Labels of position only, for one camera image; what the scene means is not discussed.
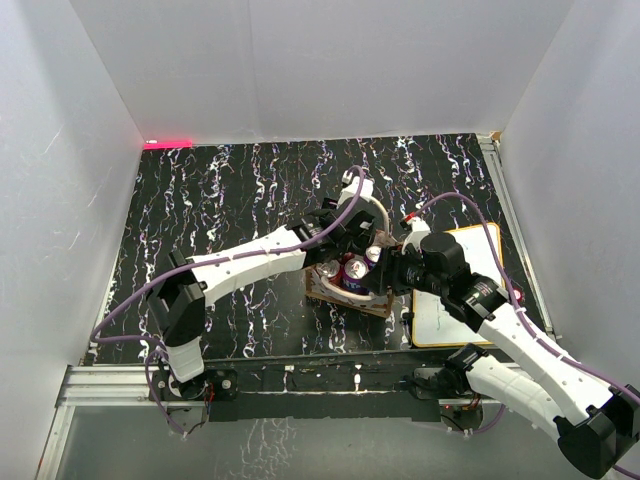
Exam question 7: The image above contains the purple Fanta can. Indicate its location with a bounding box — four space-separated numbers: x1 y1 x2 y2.
341 257 369 295
363 245 382 269

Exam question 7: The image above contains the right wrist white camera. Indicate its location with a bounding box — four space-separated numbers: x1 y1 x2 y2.
400 212 431 253

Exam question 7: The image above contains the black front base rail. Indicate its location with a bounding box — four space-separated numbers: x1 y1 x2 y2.
149 350 484 430

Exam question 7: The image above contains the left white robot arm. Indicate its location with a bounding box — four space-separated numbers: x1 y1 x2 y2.
145 200 377 399

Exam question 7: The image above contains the white whiteboard yellow rim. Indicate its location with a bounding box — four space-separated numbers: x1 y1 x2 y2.
410 222 505 349

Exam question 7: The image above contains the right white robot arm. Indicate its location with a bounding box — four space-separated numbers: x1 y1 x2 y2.
362 233 639 479

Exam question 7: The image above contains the red cola can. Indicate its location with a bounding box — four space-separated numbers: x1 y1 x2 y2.
316 260 342 284

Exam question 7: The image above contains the pink tape strip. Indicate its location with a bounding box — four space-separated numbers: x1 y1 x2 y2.
143 140 193 150

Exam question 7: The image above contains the wrist white camera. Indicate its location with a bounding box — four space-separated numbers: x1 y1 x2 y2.
337 171 374 206
400 212 431 253

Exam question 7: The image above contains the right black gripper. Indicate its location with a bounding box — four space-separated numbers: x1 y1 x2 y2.
360 242 447 296

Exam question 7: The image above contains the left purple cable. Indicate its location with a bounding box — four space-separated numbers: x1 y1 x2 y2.
92 165 369 441

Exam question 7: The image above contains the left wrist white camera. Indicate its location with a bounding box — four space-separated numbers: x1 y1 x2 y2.
337 171 374 206

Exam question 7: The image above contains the aluminium frame rail right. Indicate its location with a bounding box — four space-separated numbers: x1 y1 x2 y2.
476 134 558 340

